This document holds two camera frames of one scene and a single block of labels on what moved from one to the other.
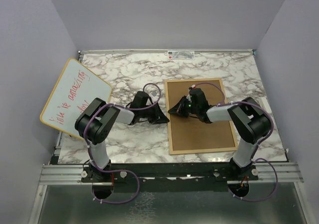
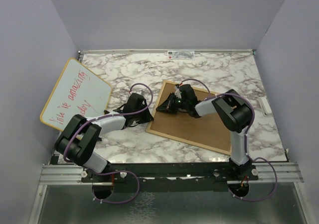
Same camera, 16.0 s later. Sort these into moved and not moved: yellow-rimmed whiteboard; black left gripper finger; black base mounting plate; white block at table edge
Moved: black left gripper finger
Not moved: white block at table edge; yellow-rimmed whiteboard; black base mounting plate
